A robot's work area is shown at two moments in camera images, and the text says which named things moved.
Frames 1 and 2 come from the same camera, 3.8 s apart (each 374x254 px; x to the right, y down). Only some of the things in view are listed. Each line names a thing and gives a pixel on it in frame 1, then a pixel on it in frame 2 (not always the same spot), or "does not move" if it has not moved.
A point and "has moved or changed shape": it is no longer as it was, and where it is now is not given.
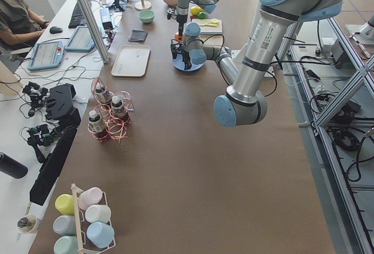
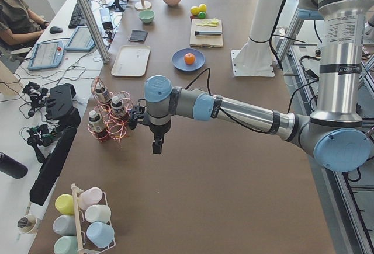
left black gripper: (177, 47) → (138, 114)
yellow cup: (65, 204) does not move
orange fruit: (176, 37) has moved or changed shape
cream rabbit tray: (131, 61) does not move
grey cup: (65, 225) does not move
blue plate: (179, 64) does not move
